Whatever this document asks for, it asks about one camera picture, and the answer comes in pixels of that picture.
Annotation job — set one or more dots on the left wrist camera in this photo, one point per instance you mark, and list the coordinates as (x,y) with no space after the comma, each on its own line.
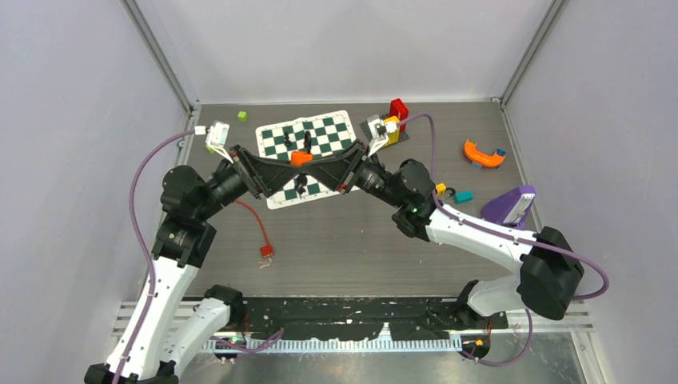
(216,137)

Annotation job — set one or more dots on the orange curved toy track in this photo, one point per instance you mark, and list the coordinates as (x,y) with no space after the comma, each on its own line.
(481,159)

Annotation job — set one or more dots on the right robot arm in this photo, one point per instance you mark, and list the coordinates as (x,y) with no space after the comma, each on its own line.
(544,271)

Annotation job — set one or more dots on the purple white device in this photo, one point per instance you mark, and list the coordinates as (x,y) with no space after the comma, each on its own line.
(511,209)

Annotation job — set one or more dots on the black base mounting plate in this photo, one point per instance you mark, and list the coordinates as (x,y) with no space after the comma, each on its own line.
(356,318)

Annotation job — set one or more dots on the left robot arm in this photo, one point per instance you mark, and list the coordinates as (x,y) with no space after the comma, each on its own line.
(149,351)

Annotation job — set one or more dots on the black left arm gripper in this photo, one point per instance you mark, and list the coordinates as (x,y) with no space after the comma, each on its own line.
(263,176)

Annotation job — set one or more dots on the black keys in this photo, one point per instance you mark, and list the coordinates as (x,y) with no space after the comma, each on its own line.
(300,183)

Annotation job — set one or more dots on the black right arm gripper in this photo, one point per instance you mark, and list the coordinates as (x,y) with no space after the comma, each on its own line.
(340,172)

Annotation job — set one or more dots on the yellow building block tower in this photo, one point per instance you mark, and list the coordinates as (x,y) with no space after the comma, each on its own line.
(392,130)

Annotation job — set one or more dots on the red building block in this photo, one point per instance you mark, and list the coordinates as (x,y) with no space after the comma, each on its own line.
(398,111)

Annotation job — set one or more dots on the dark grey building baseplate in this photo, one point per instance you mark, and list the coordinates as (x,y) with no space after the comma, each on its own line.
(370,132)

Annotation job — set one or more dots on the teal cube block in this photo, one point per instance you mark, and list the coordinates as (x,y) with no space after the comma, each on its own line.
(463,197)

